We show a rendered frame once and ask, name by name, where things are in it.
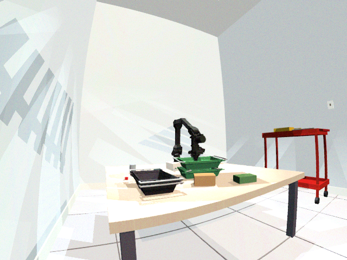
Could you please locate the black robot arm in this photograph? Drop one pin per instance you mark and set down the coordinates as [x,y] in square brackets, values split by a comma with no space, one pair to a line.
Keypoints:
[196,136]

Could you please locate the tan cardboard box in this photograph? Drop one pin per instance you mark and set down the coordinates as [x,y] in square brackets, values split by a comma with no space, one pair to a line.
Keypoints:
[204,179]

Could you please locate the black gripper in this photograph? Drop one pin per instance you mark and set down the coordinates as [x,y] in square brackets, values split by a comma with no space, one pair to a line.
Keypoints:
[195,153]

